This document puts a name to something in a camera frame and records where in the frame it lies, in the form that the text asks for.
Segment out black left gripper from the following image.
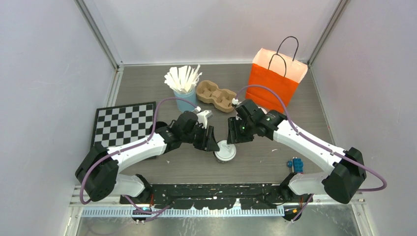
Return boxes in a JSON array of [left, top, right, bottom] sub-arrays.
[[181, 123, 219, 151]]

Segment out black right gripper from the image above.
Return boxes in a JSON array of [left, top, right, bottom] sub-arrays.
[[227, 116, 256, 144]]

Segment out white coffee cup lid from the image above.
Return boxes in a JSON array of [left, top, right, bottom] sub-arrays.
[[214, 140, 237, 157]]

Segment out black paper coffee cup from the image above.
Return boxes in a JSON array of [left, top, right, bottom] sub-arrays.
[[216, 156, 234, 164]]

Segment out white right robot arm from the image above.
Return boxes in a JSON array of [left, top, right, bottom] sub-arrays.
[[227, 99, 366, 204]]

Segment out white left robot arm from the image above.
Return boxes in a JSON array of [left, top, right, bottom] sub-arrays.
[[75, 110, 220, 204]]

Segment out light blue cup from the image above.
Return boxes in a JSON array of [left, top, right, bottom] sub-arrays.
[[174, 88, 197, 112]]

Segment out brown cardboard cup carrier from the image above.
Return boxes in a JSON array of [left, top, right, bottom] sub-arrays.
[[196, 80, 236, 113]]

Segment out blue toy block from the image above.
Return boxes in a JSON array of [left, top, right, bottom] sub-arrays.
[[286, 157, 304, 174]]

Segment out white wooden stir sticks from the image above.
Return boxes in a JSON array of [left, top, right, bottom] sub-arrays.
[[164, 64, 202, 94]]

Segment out orange paper bag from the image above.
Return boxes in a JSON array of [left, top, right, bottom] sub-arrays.
[[245, 36, 308, 113]]

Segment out black white chessboard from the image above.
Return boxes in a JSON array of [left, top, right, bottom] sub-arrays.
[[90, 101, 156, 148]]

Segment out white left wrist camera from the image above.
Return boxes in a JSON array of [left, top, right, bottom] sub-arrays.
[[197, 110, 213, 129]]

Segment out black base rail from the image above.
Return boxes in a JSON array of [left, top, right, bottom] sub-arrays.
[[120, 183, 309, 210]]

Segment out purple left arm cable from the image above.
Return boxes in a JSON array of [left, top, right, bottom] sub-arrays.
[[80, 97, 200, 206]]

